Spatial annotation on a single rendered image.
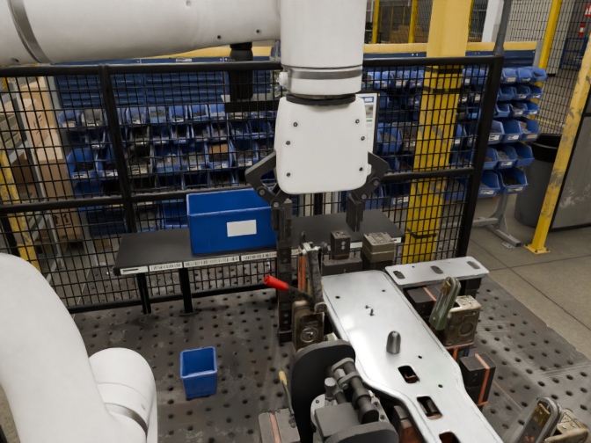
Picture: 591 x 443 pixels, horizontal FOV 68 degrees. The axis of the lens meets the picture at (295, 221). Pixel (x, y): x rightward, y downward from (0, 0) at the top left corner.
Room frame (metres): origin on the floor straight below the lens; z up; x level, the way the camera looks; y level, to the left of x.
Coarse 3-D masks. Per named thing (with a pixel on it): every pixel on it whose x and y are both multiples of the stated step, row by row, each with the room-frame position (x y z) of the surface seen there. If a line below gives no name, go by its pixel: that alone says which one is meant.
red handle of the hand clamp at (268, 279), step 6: (270, 276) 0.82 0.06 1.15; (264, 282) 0.82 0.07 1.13; (270, 282) 0.81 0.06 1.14; (276, 282) 0.82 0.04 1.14; (282, 282) 0.83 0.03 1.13; (276, 288) 0.82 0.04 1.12; (282, 288) 0.82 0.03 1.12; (288, 288) 0.83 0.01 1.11; (294, 288) 0.83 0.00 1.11; (294, 294) 0.83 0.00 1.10; (300, 294) 0.83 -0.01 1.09; (306, 294) 0.84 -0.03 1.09; (306, 300) 0.84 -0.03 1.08; (312, 300) 0.84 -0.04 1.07
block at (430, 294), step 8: (424, 288) 1.02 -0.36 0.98; (432, 288) 1.02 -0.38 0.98; (408, 296) 1.00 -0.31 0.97; (416, 296) 0.99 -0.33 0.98; (424, 296) 0.99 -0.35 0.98; (432, 296) 0.99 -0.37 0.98; (416, 304) 0.96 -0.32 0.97; (424, 304) 0.96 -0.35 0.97; (432, 304) 0.97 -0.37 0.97; (424, 312) 0.96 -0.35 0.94; (424, 320) 0.96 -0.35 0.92; (432, 328) 0.97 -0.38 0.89; (408, 368) 0.96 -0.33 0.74; (408, 376) 0.96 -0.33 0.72; (416, 376) 0.96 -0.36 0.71
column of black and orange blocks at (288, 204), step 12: (288, 204) 1.13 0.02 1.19; (288, 216) 1.13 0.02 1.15; (288, 228) 1.13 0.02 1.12; (276, 240) 1.13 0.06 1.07; (288, 240) 1.13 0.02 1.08; (288, 252) 1.13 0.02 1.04; (288, 264) 1.13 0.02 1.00; (288, 276) 1.13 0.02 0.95; (288, 300) 1.13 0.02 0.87; (288, 312) 1.13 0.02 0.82; (288, 324) 1.13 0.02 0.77; (288, 336) 1.12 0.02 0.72
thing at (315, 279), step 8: (304, 248) 0.85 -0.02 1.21; (312, 248) 0.83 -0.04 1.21; (320, 248) 0.85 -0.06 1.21; (304, 256) 0.83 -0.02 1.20; (312, 256) 0.83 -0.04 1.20; (312, 264) 0.83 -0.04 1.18; (312, 272) 0.83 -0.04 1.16; (312, 280) 0.83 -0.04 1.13; (320, 280) 0.83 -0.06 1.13; (312, 288) 0.83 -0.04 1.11; (320, 288) 0.83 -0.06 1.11; (320, 296) 0.83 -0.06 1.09
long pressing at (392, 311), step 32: (352, 288) 0.99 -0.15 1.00; (384, 288) 0.99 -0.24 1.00; (352, 320) 0.86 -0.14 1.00; (384, 320) 0.86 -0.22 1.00; (416, 320) 0.86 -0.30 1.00; (384, 352) 0.75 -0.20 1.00; (416, 352) 0.75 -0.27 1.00; (448, 352) 0.75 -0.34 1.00; (384, 384) 0.65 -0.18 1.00; (416, 384) 0.65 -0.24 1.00; (448, 384) 0.65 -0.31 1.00; (416, 416) 0.57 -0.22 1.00; (448, 416) 0.58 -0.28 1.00; (480, 416) 0.58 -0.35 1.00
